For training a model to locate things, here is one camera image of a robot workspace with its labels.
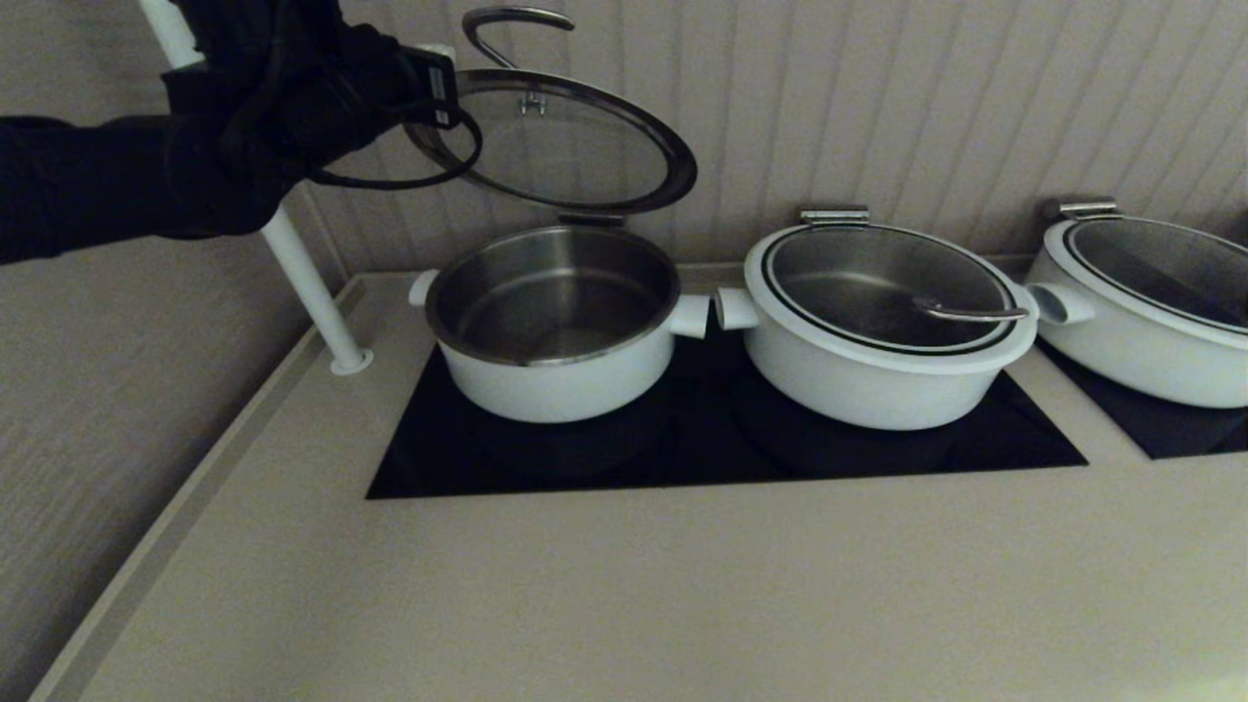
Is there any white metal pole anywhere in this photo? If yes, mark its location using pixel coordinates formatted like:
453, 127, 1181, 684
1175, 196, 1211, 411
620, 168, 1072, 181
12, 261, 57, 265
136, 0, 374, 377

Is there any white round pot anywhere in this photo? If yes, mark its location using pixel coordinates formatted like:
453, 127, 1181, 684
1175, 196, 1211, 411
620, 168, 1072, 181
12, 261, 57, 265
1024, 214, 1248, 409
714, 222, 1039, 432
409, 224, 710, 425

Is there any wide black glass cooktop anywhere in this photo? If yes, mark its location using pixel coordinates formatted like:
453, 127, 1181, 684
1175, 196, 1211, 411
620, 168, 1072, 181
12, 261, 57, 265
366, 322, 1088, 501

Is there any glass lid with white rim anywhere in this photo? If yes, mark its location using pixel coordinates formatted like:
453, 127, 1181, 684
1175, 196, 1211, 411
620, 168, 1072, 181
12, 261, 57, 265
743, 222, 1037, 376
405, 6, 699, 217
1048, 214, 1248, 350

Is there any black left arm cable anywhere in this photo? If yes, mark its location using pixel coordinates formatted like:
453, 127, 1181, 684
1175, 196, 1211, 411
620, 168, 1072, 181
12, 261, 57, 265
307, 102, 484, 191

